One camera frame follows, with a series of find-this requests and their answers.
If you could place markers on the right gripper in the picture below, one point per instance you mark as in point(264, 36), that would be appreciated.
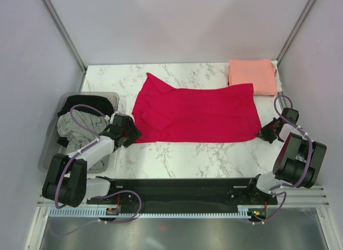
point(263, 133)

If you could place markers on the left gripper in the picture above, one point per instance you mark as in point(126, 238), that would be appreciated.
point(135, 134)

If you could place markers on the red t-shirt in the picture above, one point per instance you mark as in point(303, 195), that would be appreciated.
point(163, 113)

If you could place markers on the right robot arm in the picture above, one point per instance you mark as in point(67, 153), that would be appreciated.
point(300, 159)

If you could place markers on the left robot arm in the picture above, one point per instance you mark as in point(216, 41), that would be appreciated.
point(66, 181)

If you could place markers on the black t-shirt in bin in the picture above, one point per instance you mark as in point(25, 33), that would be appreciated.
point(98, 102)

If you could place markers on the grey t-shirt in bin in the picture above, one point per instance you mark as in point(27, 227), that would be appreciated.
point(77, 136)

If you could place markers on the folded salmon pink t-shirt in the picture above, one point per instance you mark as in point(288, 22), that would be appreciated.
point(260, 73)

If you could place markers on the folded white t-shirt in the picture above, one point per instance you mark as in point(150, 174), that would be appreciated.
point(277, 76)

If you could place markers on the grey plastic bin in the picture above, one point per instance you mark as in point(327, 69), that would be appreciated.
point(51, 145)

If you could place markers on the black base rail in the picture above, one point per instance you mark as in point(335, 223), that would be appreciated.
point(183, 196)

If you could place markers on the white slotted cable duct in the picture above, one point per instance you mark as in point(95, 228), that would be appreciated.
point(102, 212)

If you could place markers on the right aluminium frame post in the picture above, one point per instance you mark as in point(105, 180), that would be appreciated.
point(296, 28)

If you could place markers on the aluminium frame post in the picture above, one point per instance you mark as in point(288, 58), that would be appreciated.
point(296, 28)
point(64, 34)

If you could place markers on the left aluminium frame post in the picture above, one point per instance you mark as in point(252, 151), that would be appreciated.
point(64, 34)

